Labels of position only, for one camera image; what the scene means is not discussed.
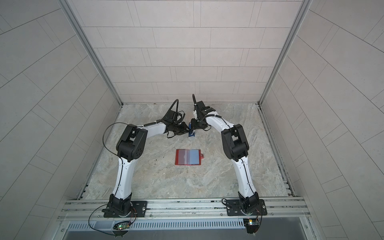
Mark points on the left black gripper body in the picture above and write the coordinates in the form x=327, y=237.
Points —
x=179, y=129

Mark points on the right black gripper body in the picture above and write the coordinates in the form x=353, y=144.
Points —
x=198, y=123

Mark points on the red card holder wallet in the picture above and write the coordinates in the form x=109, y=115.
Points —
x=186, y=157

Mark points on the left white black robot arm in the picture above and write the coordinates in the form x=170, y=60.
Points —
x=130, y=148

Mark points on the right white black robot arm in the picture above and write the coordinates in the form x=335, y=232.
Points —
x=235, y=147

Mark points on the white ventilation grille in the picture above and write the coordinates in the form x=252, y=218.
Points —
x=175, y=224

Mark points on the left green circuit board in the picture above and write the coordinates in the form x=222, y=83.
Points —
x=122, y=226

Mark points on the right circuit board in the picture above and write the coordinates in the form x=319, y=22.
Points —
x=252, y=225

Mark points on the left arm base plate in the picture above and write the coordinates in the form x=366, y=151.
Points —
x=131, y=209

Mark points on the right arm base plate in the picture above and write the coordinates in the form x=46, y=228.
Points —
x=236, y=207

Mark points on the aluminium mounting rail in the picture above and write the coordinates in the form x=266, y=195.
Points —
x=213, y=208

